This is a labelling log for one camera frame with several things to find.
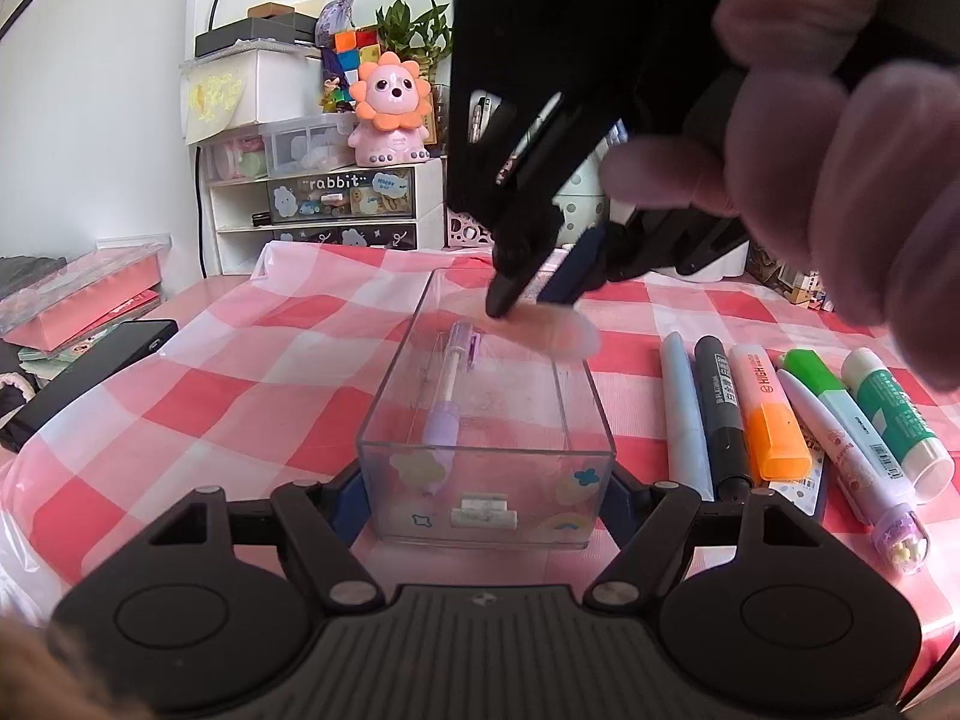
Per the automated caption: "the white drawer organizer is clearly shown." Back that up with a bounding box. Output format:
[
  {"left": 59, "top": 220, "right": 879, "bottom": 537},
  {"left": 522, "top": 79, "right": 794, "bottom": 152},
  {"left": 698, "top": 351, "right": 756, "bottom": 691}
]
[{"left": 206, "top": 161, "right": 447, "bottom": 275}]

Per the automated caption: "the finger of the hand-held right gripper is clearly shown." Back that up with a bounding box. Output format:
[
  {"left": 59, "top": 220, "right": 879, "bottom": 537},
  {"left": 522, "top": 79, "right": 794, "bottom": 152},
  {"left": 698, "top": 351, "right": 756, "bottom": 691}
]
[
  {"left": 536, "top": 223, "right": 610, "bottom": 306},
  {"left": 484, "top": 214, "right": 565, "bottom": 320}
]

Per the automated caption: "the stack of notebooks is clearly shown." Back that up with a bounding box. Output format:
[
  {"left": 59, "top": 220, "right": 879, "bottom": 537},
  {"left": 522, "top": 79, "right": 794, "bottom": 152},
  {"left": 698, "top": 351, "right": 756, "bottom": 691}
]
[{"left": 15, "top": 289, "right": 162, "bottom": 376}]

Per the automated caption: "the person's right hand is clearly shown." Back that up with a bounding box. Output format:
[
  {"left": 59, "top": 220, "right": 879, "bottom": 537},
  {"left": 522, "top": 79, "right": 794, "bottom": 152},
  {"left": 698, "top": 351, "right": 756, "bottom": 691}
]
[{"left": 604, "top": 0, "right": 960, "bottom": 391}]

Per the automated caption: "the green bamboo plant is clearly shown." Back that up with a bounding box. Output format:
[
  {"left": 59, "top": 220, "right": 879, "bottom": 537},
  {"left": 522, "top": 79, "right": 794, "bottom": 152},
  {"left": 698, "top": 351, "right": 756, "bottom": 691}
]
[{"left": 375, "top": 0, "right": 455, "bottom": 83}]

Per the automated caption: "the dark grey pouch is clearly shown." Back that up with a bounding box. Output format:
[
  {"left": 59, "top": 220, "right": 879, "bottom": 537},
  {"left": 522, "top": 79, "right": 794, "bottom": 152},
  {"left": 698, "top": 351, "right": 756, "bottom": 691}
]
[{"left": 0, "top": 255, "right": 68, "bottom": 297}]

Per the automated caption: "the clear plastic organizer box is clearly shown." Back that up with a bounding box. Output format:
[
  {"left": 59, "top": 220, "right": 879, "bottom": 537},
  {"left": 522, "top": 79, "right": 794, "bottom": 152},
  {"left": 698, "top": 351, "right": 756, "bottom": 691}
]
[{"left": 356, "top": 266, "right": 617, "bottom": 550}]

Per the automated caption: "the black marker pen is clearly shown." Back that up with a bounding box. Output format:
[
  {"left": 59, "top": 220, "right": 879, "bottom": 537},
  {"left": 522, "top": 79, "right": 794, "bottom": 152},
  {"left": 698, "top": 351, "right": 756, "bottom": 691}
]
[{"left": 694, "top": 335, "right": 753, "bottom": 500}]

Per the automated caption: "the purple drawstring pouch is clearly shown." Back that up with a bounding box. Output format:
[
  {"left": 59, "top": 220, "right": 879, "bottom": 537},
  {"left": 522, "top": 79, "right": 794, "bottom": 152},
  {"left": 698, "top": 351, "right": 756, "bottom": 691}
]
[{"left": 315, "top": 0, "right": 361, "bottom": 46}]

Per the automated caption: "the clear container with round items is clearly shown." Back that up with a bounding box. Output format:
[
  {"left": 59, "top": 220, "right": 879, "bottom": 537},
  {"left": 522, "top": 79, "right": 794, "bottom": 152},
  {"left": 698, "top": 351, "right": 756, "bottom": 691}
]
[{"left": 199, "top": 127, "right": 267, "bottom": 185}]

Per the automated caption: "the colourful puzzle cube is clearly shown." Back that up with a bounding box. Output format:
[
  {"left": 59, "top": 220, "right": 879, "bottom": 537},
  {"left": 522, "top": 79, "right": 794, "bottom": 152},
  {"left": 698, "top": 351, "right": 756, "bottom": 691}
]
[{"left": 334, "top": 28, "right": 380, "bottom": 83}]

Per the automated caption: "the orange highlighter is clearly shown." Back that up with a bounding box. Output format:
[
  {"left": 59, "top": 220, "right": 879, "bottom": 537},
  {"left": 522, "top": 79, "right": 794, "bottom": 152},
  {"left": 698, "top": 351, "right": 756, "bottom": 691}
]
[{"left": 726, "top": 345, "right": 812, "bottom": 482}]

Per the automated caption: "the black flat box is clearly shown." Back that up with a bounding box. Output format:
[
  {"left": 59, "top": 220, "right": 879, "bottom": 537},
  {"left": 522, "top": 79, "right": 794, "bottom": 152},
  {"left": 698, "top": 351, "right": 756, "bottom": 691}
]
[{"left": 195, "top": 15, "right": 320, "bottom": 57}]

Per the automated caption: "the black power cable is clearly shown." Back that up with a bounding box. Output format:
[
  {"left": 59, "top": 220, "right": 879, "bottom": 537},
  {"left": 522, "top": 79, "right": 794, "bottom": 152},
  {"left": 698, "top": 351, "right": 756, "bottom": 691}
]
[{"left": 196, "top": 142, "right": 211, "bottom": 278}]

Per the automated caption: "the white storage box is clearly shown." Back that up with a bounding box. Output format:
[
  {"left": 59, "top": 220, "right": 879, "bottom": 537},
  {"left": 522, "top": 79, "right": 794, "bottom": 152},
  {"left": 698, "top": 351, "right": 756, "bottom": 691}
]
[{"left": 180, "top": 45, "right": 323, "bottom": 143}]

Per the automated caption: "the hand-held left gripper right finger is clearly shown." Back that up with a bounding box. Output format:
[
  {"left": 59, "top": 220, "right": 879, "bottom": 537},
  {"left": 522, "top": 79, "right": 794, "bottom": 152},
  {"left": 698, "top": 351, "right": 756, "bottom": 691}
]
[{"left": 585, "top": 465, "right": 815, "bottom": 612}]

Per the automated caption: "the pink checked tablecloth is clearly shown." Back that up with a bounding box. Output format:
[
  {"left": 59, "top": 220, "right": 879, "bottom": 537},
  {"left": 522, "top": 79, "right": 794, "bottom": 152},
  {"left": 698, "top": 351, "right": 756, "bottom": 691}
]
[{"left": 0, "top": 240, "right": 960, "bottom": 691}]

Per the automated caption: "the green capped highlighter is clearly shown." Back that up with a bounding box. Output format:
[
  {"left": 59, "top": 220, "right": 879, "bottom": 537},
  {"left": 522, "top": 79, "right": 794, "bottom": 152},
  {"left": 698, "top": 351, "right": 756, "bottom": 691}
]
[{"left": 784, "top": 349, "right": 916, "bottom": 511}]

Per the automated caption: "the light blue marker pen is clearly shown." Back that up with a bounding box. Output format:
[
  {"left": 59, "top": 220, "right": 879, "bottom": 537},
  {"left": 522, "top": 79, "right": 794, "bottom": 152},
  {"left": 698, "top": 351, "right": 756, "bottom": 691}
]
[{"left": 660, "top": 331, "right": 713, "bottom": 500}]

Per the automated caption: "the pink flat box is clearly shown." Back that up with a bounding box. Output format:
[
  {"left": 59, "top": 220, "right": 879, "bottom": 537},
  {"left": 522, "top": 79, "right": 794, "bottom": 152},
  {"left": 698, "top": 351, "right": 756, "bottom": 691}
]
[{"left": 0, "top": 244, "right": 162, "bottom": 350}]

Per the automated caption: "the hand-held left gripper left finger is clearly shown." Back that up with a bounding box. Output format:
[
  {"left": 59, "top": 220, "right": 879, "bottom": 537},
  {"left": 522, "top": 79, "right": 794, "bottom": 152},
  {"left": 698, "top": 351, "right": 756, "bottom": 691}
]
[{"left": 148, "top": 461, "right": 385, "bottom": 611}]

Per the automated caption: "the green white glue stick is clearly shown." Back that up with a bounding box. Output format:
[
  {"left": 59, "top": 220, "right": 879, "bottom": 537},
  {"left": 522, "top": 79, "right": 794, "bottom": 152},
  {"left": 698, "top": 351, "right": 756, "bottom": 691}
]
[{"left": 840, "top": 349, "right": 955, "bottom": 500}]

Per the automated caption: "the clear purple mechanical pencil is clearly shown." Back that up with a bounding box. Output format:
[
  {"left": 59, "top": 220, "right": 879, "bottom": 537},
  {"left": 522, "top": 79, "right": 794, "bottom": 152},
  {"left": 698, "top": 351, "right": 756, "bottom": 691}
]
[{"left": 420, "top": 321, "right": 481, "bottom": 496}]

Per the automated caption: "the clear storage box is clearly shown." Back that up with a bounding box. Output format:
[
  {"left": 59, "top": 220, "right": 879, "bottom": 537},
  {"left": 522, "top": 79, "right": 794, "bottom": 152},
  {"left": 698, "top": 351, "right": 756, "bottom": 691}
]
[{"left": 259, "top": 114, "right": 357, "bottom": 175}]

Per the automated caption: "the purple capsule-end pen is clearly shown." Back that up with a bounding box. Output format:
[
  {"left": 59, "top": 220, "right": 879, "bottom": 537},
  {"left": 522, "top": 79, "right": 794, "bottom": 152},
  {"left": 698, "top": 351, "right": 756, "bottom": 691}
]
[{"left": 776, "top": 367, "right": 931, "bottom": 575}]

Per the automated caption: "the black phone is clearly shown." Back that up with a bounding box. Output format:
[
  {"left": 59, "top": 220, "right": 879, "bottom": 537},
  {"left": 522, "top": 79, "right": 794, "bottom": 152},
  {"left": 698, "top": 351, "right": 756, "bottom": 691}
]
[{"left": 0, "top": 319, "right": 179, "bottom": 451}]

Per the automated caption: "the glass vase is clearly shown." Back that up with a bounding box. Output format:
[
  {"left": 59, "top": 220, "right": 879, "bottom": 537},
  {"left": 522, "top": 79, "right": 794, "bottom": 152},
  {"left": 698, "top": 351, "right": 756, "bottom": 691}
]
[{"left": 427, "top": 82, "right": 451, "bottom": 151}]

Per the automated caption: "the pink lion toy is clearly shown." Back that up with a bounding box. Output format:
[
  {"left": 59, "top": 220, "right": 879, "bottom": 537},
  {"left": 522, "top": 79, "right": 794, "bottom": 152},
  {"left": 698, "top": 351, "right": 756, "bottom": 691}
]
[{"left": 346, "top": 52, "right": 437, "bottom": 166}]

